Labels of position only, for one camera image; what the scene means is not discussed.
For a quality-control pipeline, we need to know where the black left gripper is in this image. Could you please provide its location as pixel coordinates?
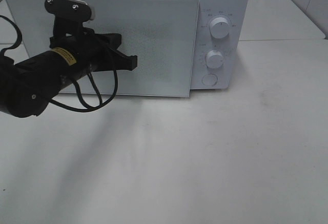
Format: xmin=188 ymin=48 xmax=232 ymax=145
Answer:
xmin=44 ymin=0 xmax=137 ymax=74

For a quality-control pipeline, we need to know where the white dial knob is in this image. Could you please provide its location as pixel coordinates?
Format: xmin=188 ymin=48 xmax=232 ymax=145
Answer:
xmin=206 ymin=50 xmax=224 ymax=69
xmin=209 ymin=15 xmax=231 ymax=39

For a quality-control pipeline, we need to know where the round white door button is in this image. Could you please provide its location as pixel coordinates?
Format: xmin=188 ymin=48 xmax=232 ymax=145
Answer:
xmin=201 ymin=73 xmax=218 ymax=87

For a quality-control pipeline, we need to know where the white microwave door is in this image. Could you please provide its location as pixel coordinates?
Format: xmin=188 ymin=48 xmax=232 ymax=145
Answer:
xmin=6 ymin=0 xmax=199 ymax=97

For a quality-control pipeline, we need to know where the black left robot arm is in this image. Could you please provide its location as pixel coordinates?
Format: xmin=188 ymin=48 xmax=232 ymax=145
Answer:
xmin=1 ymin=0 xmax=137 ymax=118

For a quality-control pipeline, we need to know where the white microwave oven body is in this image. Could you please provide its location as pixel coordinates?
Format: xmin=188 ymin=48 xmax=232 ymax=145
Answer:
xmin=9 ymin=0 xmax=250 ymax=91

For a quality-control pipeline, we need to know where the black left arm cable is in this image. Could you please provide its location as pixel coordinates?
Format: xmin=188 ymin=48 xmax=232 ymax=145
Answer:
xmin=0 ymin=15 xmax=118 ymax=113

